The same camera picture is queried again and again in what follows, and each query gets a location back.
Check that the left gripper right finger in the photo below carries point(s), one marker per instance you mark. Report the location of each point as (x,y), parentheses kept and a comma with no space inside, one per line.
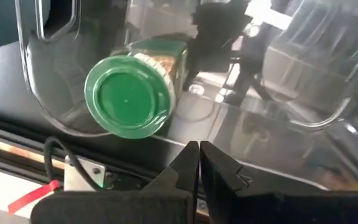
(259,205)

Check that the green-lidded spice jar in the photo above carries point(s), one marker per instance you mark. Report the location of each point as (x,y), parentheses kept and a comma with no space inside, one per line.
(126,99)

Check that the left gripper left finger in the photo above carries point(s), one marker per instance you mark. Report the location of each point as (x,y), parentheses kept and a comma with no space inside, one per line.
(135,205)

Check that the silver metal bracket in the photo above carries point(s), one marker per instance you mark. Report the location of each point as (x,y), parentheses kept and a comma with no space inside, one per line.
(87,169)

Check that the red zip tag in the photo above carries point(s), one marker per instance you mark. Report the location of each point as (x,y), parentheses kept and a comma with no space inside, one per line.
(31,196)

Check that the clear plastic bin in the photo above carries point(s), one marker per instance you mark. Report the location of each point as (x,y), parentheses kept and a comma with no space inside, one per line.
(259,140)

